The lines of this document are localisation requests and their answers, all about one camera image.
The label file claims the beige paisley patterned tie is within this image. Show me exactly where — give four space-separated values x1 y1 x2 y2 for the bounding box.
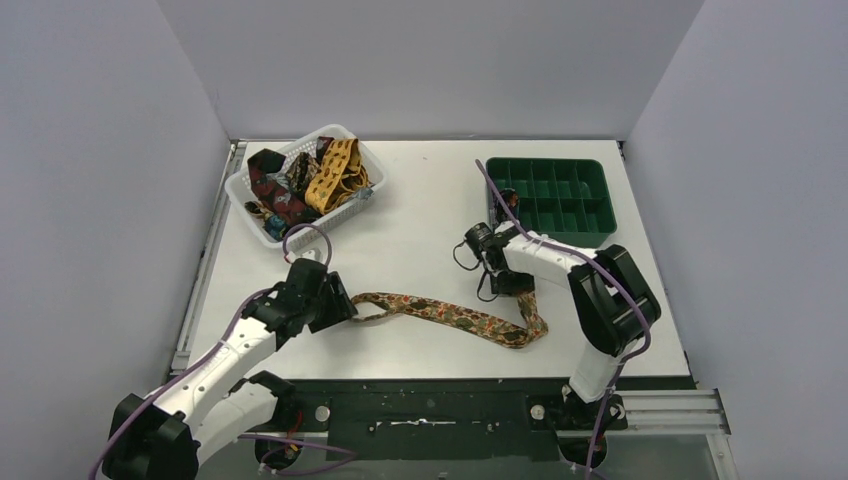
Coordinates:
351 291 549 349

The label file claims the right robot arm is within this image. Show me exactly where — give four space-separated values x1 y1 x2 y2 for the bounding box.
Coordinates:
464 221 662 403

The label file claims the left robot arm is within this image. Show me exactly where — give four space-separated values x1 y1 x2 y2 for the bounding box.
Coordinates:
89 258 357 479

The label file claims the rolled dark patterned tie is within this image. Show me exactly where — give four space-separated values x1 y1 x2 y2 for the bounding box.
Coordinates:
496 188 520 218

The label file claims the green divided plastic tray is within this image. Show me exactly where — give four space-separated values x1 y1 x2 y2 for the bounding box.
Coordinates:
484 157 618 248

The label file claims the dark red patterned tie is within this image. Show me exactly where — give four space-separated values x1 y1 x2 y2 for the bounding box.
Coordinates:
247 149 317 227

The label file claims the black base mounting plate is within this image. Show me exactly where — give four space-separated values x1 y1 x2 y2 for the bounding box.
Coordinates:
228 378 631 464

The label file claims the yellow patterned tie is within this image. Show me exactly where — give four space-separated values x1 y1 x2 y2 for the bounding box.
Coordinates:
305 138 369 215

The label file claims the dark brown patterned tie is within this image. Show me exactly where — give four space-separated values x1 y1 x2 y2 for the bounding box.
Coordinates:
286 136 335 196

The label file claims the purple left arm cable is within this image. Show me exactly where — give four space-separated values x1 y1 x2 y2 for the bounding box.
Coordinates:
87 223 359 480

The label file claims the aluminium rail frame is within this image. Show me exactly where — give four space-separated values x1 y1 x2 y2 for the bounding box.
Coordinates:
244 381 729 471

